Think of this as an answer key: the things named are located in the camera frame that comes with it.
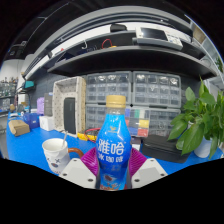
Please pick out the yellow multimeter with red leads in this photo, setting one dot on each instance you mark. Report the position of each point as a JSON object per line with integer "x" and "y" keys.
{"x": 87, "y": 136}

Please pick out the beige perforated crate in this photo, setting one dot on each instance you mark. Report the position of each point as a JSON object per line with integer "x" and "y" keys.
{"x": 58, "y": 106}

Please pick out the blue box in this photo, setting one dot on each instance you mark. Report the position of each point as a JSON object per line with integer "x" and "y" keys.
{"x": 31, "y": 120}

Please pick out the purple box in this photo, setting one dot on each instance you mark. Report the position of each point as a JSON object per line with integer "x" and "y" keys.
{"x": 40, "y": 106}

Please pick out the grey box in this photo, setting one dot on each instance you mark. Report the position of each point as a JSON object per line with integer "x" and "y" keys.
{"x": 48, "y": 104}

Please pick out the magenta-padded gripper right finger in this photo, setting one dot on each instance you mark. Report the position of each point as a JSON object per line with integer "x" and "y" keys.
{"x": 149, "y": 171}

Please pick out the white shelf unit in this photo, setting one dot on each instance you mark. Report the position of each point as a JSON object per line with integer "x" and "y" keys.
{"x": 215, "y": 63}

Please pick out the clear organizer box, colourful parts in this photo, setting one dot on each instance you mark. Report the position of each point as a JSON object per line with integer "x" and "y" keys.
{"x": 139, "y": 123}

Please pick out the teal plastic object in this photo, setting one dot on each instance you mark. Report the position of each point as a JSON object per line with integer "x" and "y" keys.
{"x": 29, "y": 85}

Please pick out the black flat case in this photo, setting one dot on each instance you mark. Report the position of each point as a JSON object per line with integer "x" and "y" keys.
{"x": 163, "y": 148}

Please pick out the small white box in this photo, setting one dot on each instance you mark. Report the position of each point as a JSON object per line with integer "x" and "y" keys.
{"x": 46, "y": 123}

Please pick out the black wall shelf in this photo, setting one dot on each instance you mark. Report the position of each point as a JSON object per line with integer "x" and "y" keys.
{"x": 133, "y": 61}

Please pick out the white oscilloscope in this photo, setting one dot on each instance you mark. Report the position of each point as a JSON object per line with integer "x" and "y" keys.
{"x": 158, "y": 37}

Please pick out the green plant in white pot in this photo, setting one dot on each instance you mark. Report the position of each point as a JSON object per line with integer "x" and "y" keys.
{"x": 195, "y": 130}

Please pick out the distant cluttered shelf unit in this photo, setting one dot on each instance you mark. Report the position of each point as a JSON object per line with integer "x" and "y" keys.
{"x": 7, "y": 95}

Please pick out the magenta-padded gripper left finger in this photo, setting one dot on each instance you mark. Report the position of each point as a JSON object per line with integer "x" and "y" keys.
{"x": 78, "y": 173}

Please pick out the black box, white label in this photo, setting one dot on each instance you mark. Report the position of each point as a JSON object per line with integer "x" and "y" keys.
{"x": 136, "y": 144}

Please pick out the brown cardboard box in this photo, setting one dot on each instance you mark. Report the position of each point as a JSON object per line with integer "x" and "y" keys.
{"x": 19, "y": 127}

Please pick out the blue drink bottle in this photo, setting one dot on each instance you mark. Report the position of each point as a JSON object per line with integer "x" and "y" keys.
{"x": 114, "y": 143}

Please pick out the black device on top shelf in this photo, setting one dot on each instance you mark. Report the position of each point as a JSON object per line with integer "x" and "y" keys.
{"x": 118, "y": 28}

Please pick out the red and yellow tool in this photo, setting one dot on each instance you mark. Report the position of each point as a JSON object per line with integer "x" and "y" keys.
{"x": 107, "y": 44}

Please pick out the black device in crate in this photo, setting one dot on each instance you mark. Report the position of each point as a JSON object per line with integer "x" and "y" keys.
{"x": 69, "y": 115}

